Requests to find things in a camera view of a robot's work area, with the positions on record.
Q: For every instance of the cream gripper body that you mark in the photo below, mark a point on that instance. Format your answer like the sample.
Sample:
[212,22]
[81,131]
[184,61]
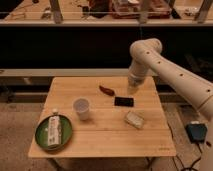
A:
[132,89]

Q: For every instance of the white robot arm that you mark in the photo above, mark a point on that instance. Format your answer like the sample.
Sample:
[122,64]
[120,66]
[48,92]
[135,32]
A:
[194,89]

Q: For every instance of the black rectangular block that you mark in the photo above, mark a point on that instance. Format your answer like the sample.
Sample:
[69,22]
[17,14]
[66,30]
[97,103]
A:
[124,101]

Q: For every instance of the wooden table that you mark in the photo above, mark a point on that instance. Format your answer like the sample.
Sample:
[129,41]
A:
[106,133]

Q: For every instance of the black foot pedal box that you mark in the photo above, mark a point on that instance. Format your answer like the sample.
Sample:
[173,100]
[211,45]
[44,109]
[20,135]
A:
[196,132]

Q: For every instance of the green round plate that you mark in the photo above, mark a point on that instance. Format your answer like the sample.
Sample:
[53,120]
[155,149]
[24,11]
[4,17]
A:
[41,133]

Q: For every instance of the long background shelf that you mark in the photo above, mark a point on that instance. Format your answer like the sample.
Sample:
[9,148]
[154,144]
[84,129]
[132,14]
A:
[108,12]

